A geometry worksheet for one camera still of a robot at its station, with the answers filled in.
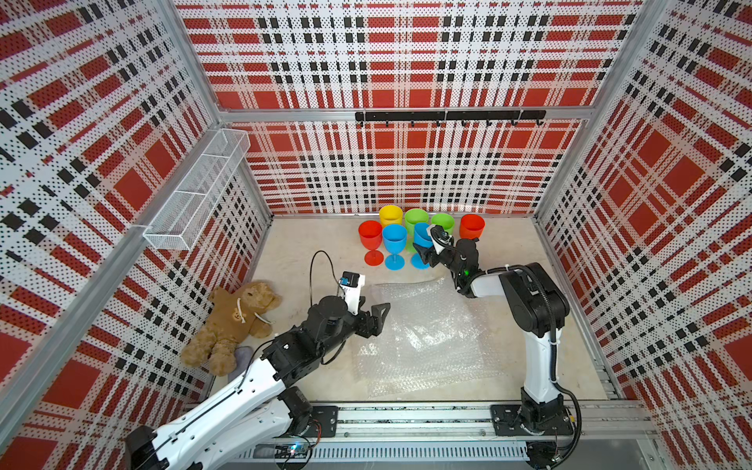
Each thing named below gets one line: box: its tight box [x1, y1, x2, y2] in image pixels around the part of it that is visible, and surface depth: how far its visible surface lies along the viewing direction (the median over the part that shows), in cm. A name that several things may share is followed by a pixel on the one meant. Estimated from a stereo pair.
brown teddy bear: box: [180, 282, 282, 376], surface depth 86 cm
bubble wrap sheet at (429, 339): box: [352, 276, 506, 400], surface depth 84 cm
